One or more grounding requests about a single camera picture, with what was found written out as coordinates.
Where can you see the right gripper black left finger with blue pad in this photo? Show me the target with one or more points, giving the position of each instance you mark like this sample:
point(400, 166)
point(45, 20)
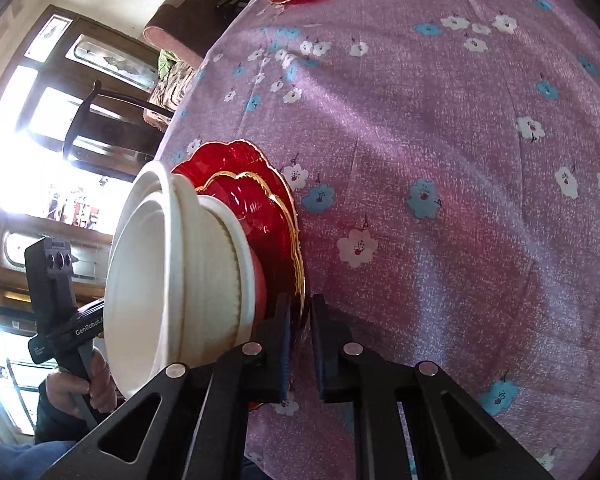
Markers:
point(189, 423)

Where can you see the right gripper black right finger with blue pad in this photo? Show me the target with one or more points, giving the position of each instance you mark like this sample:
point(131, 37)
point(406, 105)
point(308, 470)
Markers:
point(410, 422)

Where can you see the white foam bowl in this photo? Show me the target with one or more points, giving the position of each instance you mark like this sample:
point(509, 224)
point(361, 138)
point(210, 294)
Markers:
point(144, 294)
point(219, 280)

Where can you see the large red scalloped plate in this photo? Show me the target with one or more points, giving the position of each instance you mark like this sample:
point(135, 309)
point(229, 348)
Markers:
point(234, 156)

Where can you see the person's left hand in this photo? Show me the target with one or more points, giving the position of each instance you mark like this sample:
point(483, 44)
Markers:
point(100, 390)

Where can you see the dark wooden chair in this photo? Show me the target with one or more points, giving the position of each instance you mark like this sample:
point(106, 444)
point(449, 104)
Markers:
point(108, 146)

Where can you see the purple floral tablecloth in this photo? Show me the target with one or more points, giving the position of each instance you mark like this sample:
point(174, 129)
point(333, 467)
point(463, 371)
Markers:
point(444, 157)

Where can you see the brown sofa armchair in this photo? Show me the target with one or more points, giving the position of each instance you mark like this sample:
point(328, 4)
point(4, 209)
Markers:
point(188, 28)

